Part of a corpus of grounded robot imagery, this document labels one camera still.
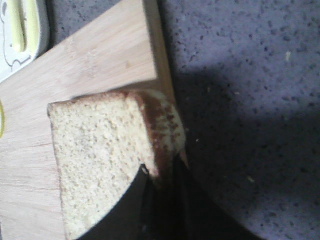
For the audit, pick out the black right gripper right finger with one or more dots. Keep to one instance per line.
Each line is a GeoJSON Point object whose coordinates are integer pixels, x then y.
{"type": "Point", "coordinates": [202, 218]}

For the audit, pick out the lemon slice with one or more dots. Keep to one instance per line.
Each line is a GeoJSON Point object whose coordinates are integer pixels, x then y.
{"type": "Point", "coordinates": [2, 120]}

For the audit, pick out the bread slice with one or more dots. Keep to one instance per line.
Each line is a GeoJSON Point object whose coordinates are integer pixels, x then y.
{"type": "Point", "coordinates": [101, 140]}

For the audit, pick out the wooden cutting board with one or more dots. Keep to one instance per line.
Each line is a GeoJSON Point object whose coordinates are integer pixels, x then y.
{"type": "Point", "coordinates": [122, 48]}

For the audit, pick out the yellow plastic fork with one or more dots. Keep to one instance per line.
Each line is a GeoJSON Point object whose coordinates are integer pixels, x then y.
{"type": "Point", "coordinates": [16, 22]}

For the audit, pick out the white bear tray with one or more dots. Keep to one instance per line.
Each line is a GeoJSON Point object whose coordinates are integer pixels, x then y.
{"type": "Point", "coordinates": [11, 61]}

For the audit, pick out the yellow plastic knife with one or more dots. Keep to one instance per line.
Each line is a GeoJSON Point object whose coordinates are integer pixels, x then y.
{"type": "Point", "coordinates": [32, 25]}

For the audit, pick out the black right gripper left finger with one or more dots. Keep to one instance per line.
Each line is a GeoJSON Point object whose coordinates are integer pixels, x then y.
{"type": "Point", "coordinates": [123, 221]}

